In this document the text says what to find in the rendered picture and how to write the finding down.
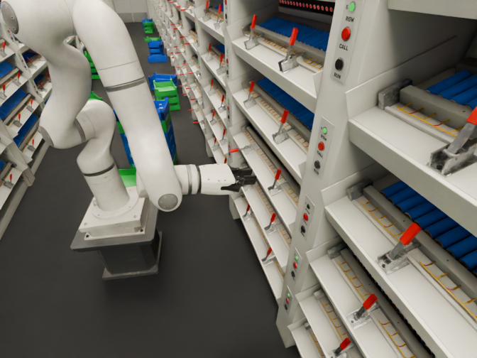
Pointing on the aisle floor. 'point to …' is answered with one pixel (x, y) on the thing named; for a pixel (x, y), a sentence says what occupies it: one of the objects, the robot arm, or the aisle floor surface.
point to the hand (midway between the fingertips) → (247, 176)
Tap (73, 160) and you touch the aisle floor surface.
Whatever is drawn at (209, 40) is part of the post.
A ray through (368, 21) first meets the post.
